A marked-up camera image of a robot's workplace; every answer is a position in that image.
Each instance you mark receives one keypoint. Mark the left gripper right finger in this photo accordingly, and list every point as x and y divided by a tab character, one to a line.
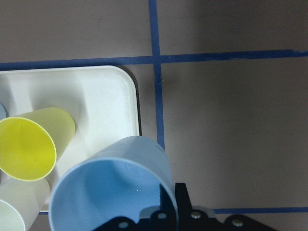
192	218

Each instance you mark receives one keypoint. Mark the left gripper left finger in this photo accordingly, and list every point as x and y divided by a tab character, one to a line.
163	217

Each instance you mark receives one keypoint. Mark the light blue cup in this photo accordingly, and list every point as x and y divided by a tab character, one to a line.
123	179

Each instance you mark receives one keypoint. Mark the pale green cup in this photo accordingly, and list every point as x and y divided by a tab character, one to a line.
21	202

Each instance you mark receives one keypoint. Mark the yellow cup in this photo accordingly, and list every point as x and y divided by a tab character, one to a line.
32	143

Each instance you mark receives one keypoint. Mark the cream plastic tray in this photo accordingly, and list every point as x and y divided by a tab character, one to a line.
86	108

